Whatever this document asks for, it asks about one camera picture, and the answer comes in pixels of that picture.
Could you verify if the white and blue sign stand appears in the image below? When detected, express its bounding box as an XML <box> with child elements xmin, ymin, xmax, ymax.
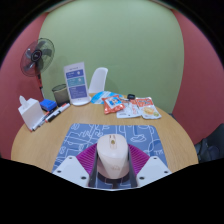
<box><xmin>63</xmin><ymin>61</ymin><xmax>92</xmax><ymax>107</ymax></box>

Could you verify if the white tissue box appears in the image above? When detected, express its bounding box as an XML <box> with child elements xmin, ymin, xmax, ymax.
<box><xmin>17</xmin><ymin>95</ymin><xmax>45</xmax><ymax>131</ymax></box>

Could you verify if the black backpack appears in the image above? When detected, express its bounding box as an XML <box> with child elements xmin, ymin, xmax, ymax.
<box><xmin>194</xmin><ymin>123</ymin><xmax>224</xmax><ymax>164</ymax></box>

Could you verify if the blue whiteboard eraser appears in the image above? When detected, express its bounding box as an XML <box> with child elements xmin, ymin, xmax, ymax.
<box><xmin>39</xmin><ymin>98</ymin><xmax>58</xmax><ymax>113</ymax></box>

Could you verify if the blue patterned mouse pad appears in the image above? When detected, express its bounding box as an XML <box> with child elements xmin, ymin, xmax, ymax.
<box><xmin>52</xmin><ymin>123</ymin><xmax>168</xmax><ymax>189</ymax></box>

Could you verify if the pale pink computer mouse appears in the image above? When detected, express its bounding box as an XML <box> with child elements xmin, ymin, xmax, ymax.
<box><xmin>96</xmin><ymin>133</ymin><xmax>130</xmax><ymax>179</ymax></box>

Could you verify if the black-capped whiteboard marker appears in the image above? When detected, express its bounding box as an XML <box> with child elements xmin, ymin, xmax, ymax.
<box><xmin>31</xmin><ymin>111</ymin><xmax>51</xmax><ymax>132</ymax></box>
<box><xmin>44</xmin><ymin>102</ymin><xmax>72</xmax><ymax>123</ymax></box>

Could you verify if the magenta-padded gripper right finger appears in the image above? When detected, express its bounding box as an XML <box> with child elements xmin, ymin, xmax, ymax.
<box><xmin>127</xmin><ymin>143</ymin><xmax>173</xmax><ymax>188</ymax></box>

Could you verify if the dark mesh pen cup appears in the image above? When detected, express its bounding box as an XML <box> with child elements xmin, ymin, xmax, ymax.
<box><xmin>51</xmin><ymin>83</ymin><xmax>71</xmax><ymax>107</ymax></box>

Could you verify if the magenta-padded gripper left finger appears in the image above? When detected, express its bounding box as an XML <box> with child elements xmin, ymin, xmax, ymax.
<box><xmin>52</xmin><ymin>143</ymin><xmax>99</xmax><ymax>188</ymax></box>

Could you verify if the black standing fan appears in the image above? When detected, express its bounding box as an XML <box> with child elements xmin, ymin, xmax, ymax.
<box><xmin>20</xmin><ymin>37</ymin><xmax>56</xmax><ymax>98</ymax></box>

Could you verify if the white and orange snack packet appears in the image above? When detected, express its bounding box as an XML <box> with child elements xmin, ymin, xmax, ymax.
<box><xmin>134</xmin><ymin>96</ymin><xmax>162</xmax><ymax>120</ymax></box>

